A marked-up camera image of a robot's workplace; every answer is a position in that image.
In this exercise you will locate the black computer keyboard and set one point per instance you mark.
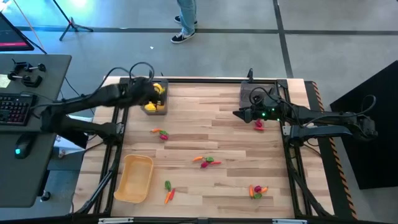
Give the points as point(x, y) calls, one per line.
point(15, 109)

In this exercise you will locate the black round knob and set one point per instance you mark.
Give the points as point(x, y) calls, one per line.
point(46, 196)

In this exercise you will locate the red mini bell pepper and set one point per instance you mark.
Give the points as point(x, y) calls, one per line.
point(163, 137)
point(257, 188)
point(204, 165)
point(258, 123)

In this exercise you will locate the black table clamp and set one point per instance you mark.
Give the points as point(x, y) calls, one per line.
point(250, 74)

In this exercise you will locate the black desk monitor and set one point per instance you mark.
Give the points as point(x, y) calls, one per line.
point(12, 34)

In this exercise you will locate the black orange hazard tape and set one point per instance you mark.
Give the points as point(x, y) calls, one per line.
point(334, 149)

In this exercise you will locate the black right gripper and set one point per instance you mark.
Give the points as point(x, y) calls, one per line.
point(256, 115)

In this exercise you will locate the orange mango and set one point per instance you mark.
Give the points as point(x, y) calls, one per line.
point(160, 107)

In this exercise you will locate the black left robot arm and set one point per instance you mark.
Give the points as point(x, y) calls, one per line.
point(93, 96)

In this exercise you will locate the black tripod stand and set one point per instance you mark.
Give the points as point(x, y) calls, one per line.
point(71, 23)

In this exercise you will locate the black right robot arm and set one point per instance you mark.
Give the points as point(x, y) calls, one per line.
point(326, 115)

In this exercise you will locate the black c-clamp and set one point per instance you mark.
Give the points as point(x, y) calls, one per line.
point(31, 81)
point(21, 66)

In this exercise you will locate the dark grey desk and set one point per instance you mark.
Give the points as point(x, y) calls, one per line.
point(18, 180)

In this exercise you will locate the yellow plastic basket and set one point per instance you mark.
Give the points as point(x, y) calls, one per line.
point(135, 180)

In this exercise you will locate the black floor mat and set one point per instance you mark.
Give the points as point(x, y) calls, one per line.
point(373, 140)

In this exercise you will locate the grey translucent plastic bin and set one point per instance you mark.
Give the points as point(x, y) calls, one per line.
point(154, 113)
point(245, 88)

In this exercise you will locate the pale paper note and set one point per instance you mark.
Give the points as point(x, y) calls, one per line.
point(3, 81)

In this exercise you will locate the silver metal bracket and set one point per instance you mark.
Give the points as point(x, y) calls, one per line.
point(289, 221)
point(115, 220)

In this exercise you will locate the person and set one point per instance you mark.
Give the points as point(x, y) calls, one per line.
point(188, 15)

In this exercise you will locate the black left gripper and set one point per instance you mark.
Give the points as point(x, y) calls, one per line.
point(141, 91)

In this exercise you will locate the black computer mouse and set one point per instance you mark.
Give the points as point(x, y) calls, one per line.
point(23, 144)

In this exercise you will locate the white metal mounting bracket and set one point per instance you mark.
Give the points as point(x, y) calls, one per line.
point(286, 130)

